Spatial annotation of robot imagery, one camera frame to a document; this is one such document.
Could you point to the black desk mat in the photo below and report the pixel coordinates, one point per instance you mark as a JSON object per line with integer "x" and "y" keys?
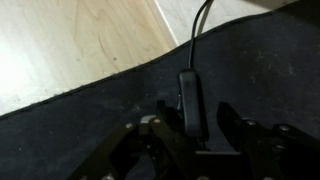
{"x": 50, "y": 140}

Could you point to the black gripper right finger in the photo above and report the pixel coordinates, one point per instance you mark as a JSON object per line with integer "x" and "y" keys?
{"x": 273, "y": 153}

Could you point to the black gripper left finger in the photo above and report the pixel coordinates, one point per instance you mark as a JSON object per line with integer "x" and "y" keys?
{"x": 133, "y": 153}

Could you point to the light wooden desk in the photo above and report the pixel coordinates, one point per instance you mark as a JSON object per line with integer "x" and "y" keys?
{"x": 66, "y": 40}

